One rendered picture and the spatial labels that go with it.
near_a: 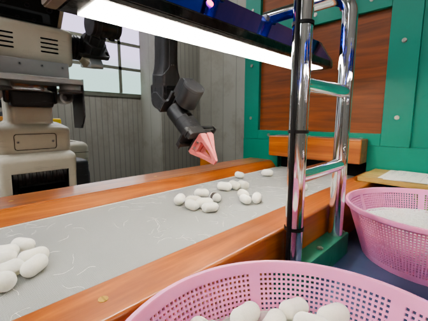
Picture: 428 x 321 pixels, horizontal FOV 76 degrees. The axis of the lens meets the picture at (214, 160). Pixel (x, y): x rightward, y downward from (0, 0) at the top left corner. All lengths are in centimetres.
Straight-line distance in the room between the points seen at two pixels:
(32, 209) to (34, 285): 24
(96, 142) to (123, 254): 333
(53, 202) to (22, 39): 63
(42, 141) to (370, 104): 104
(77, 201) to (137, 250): 24
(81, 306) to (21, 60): 89
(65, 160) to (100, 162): 267
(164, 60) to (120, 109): 306
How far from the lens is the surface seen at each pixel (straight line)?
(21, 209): 59
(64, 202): 61
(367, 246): 56
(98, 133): 370
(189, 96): 71
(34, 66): 108
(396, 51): 92
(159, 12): 38
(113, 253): 41
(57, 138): 110
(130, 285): 29
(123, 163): 387
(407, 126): 89
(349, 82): 50
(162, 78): 78
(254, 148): 110
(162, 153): 359
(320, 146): 90
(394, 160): 90
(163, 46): 79
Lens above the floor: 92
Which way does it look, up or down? 9 degrees down
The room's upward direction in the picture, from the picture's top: straight up
